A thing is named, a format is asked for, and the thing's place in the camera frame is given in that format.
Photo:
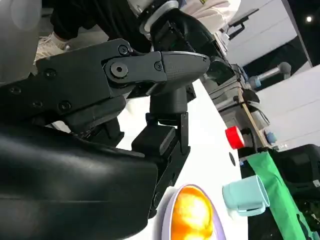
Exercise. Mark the grey metal cabinet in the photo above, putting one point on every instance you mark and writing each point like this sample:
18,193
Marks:
225,102

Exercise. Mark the wooden plank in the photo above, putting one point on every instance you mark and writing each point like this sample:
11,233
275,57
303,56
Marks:
253,122

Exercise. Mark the red emergency stop button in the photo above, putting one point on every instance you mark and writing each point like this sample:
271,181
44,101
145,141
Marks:
233,137

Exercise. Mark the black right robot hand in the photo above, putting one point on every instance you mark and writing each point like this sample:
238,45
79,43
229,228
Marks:
62,175

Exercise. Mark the person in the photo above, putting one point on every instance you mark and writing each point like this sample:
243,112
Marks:
105,17

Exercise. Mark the round ceiling light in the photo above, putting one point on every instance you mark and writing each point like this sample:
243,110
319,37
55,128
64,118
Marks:
309,18

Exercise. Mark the orange toy bread roll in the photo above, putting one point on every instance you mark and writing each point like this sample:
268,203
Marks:
192,215

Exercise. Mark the pale green mug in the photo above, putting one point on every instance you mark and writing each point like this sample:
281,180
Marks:
241,192

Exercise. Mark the lilac plate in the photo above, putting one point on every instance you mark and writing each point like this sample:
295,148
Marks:
167,220

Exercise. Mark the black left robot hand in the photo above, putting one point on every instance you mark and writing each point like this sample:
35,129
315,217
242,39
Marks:
192,35

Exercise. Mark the small black device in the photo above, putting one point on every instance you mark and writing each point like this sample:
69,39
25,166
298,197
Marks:
252,95

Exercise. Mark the black round table hole cover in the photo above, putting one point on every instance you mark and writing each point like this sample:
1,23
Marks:
232,158

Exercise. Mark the green cloth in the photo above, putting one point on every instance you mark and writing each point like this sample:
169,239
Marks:
275,190

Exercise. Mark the grey robot body shell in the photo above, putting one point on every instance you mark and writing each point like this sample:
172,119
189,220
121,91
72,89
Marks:
15,37

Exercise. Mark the black plastic case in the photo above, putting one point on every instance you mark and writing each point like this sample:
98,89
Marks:
300,167

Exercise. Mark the blue cap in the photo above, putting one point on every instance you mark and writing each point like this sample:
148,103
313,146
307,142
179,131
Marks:
271,137

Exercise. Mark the black desk bracket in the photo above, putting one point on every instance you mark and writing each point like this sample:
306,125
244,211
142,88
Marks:
241,23

